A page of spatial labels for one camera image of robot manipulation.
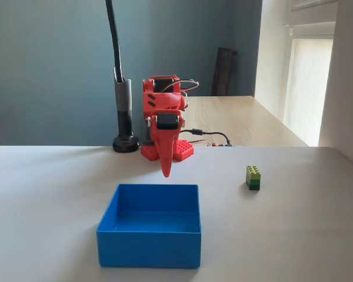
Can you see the green yellow toy brick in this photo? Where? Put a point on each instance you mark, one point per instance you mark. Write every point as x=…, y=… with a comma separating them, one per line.
x=253, y=177

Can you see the red robot arm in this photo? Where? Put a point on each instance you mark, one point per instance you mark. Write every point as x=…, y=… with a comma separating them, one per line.
x=161, y=101

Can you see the dark wooden board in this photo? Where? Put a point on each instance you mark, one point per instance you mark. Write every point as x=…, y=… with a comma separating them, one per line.
x=222, y=72

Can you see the black round object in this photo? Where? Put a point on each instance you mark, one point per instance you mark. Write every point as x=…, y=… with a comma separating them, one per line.
x=123, y=97

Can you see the white window blind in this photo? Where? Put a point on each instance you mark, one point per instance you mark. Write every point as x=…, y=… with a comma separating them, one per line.
x=310, y=85

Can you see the blue box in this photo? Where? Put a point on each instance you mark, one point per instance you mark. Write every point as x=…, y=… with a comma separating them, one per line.
x=153, y=223

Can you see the light wooden table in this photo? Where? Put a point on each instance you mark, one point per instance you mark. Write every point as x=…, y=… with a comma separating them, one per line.
x=241, y=120

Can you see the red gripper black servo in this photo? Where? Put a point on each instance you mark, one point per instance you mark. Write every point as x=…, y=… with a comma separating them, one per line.
x=166, y=121

